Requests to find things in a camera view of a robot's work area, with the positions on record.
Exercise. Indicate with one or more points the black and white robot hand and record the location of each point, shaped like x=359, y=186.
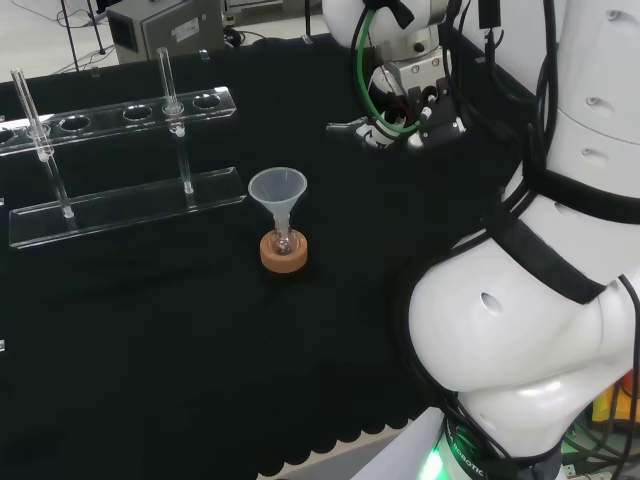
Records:
x=375, y=135

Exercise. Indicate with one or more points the translucent plastic funnel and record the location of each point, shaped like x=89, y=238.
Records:
x=277, y=190

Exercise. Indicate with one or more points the small glass round-bottom flask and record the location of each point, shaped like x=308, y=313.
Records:
x=282, y=244

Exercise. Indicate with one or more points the clear acrylic funnel stand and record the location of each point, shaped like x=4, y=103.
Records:
x=125, y=205

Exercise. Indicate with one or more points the grey metal box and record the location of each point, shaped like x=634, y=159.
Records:
x=165, y=30

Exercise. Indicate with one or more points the black bench cloth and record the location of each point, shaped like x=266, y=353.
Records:
x=150, y=350

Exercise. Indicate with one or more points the black tripod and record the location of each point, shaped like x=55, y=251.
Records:
x=75, y=30

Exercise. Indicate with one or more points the yellow stop button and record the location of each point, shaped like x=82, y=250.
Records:
x=607, y=405

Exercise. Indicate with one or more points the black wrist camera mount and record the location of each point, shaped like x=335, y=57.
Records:
x=440, y=125

